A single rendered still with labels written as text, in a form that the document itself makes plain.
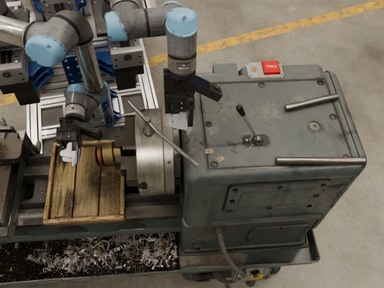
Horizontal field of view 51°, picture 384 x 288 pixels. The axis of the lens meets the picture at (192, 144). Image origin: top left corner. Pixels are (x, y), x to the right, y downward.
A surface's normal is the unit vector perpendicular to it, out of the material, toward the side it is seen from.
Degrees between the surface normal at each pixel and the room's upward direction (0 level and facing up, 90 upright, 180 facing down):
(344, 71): 0
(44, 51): 89
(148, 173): 59
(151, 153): 34
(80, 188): 0
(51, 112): 0
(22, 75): 90
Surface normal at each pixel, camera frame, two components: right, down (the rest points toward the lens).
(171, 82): 0.08, 0.61
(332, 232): 0.04, -0.55
